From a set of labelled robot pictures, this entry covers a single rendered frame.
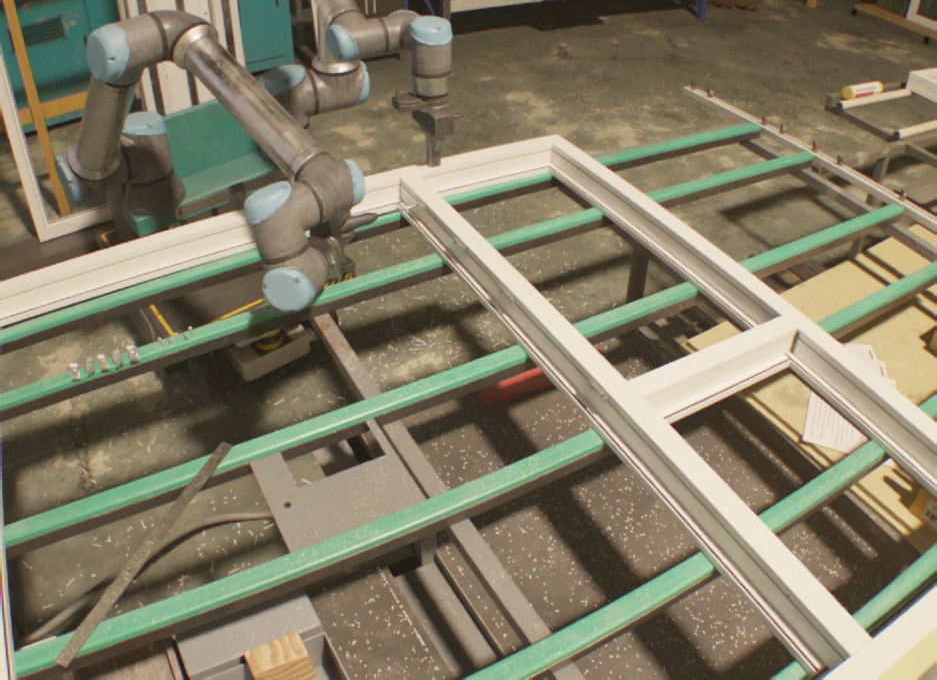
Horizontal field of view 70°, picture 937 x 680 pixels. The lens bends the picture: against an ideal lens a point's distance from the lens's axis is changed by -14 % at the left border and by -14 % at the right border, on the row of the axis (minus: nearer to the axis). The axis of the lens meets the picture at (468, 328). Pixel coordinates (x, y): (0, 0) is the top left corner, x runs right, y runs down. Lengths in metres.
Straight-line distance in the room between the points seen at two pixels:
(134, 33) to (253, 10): 3.69
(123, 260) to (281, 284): 0.48
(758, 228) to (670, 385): 2.50
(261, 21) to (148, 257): 3.78
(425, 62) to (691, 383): 0.89
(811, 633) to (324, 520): 0.70
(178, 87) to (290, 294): 1.25
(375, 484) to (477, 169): 0.95
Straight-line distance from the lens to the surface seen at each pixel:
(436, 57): 1.70
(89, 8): 5.14
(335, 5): 1.82
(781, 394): 1.76
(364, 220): 1.65
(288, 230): 1.33
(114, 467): 2.56
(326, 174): 1.40
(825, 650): 1.05
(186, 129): 2.42
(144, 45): 1.66
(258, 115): 1.50
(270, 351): 2.59
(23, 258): 3.77
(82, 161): 2.10
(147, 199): 2.27
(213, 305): 2.53
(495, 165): 1.90
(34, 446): 2.77
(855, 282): 2.24
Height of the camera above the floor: 1.75
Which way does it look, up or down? 39 degrees down
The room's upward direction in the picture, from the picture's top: straight up
